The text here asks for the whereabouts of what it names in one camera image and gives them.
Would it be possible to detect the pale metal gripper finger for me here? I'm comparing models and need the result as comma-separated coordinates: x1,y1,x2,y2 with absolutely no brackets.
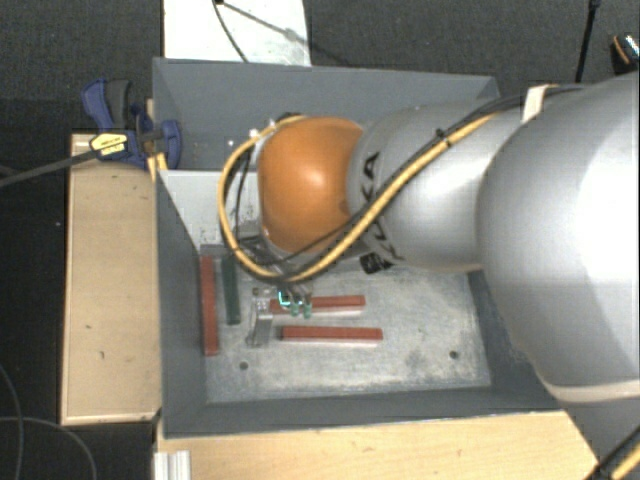
245,287,275,348

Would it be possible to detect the dark green flat block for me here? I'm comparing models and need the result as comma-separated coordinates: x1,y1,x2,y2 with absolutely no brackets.
220,255,243,326

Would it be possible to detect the red-brown flat block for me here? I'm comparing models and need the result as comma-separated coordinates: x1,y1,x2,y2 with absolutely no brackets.
277,326,385,348
199,255,222,357
269,294,367,318

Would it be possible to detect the grey metal bin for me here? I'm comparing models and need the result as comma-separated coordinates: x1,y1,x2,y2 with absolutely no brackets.
150,56,564,437

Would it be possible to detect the pale wood board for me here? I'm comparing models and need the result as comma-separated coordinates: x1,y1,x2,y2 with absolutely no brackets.
60,133,163,426

